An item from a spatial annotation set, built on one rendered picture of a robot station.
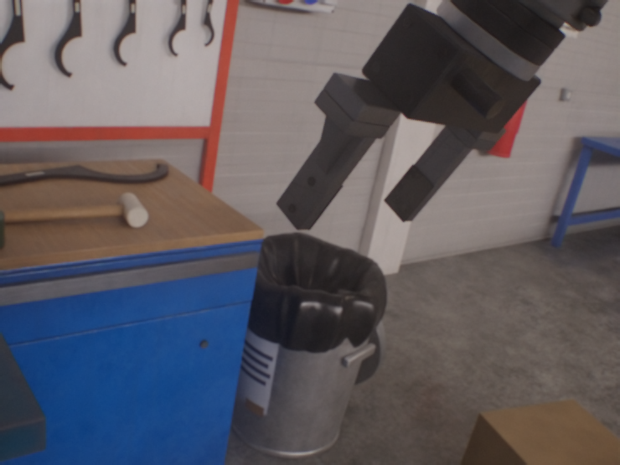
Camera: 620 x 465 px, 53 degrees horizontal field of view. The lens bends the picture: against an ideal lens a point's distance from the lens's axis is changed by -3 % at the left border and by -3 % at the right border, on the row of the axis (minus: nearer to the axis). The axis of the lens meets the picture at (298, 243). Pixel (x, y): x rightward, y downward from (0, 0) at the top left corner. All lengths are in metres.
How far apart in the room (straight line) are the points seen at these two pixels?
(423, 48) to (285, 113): 2.69
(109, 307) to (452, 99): 1.18
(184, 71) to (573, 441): 1.99
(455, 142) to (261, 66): 2.45
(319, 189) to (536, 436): 1.97
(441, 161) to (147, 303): 1.10
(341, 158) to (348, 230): 3.22
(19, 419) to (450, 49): 0.57
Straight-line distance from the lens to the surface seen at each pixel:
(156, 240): 1.47
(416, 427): 2.67
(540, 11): 0.41
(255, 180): 3.08
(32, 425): 0.75
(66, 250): 1.39
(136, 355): 1.60
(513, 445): 2.23
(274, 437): 2.30
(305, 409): 2.21
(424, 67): 0.38
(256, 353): 2.15
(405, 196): 0.53
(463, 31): 0.41
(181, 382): 1.72
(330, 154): 0.39
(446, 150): 0.51
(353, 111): 0.36
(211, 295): 1.61
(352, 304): 2.01
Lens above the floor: 1.53
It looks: 22 degrees down
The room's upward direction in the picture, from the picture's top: 11 degrees clockwise
